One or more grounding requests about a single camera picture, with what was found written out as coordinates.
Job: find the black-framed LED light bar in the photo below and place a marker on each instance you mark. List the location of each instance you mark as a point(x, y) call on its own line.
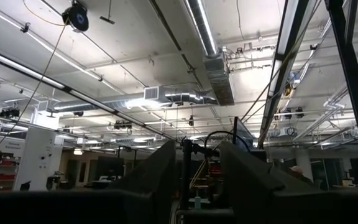
point(286, 37)

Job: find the white pillar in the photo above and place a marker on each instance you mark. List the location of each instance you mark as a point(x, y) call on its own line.
point(37, 158)

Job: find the horizontal silver air duct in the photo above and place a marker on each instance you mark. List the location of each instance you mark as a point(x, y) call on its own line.
point(135, 99)

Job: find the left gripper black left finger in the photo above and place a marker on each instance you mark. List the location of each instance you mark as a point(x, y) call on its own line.
point(160, 174)

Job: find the black stand pole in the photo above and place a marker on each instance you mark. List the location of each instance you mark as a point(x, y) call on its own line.
point(186, 174)

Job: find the red storage shelf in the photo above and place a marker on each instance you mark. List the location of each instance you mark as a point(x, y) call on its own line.
point(7, 177)

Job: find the hanging black device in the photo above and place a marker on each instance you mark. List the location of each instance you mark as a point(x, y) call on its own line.
point(299, 112)
point(191, 120)
point(9, 112)
point(287, 113)
point(123, 125)

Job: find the long ceiling light strip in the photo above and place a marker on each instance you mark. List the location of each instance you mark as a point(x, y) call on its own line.
point(42, 77)

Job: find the dark tilted monitor screen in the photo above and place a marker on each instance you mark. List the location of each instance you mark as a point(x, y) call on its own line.
point(243, 133)

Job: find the round silver air duct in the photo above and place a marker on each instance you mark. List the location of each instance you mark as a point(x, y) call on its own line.
point(204, 28)

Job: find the rectangular metal duct box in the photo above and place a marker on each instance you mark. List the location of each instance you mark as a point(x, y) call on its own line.
point(219, 81)

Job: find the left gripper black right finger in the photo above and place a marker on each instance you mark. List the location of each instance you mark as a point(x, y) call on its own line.
point(247, 186)

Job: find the dark background monitor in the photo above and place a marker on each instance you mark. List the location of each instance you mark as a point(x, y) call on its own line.
point(109, 168)

